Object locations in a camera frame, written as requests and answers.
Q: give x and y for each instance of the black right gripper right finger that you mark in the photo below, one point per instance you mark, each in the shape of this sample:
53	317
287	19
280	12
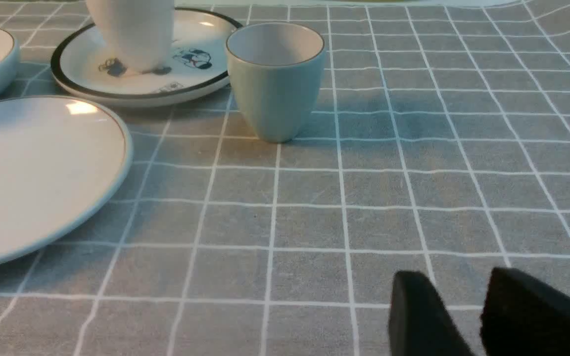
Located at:
523	316

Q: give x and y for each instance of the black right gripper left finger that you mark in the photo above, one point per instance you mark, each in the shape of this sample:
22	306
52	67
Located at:
419	323

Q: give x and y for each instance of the pale green ceramic cup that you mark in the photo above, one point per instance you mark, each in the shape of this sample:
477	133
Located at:
275	70

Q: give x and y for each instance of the grey checked tablecloth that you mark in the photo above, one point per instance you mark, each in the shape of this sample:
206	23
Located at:
440	142

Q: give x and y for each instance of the white plate with cartoon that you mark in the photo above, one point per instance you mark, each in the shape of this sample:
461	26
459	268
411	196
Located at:
83	65

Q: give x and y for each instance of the white black-rimmed cup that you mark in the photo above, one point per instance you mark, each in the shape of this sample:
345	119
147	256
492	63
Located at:
140	32

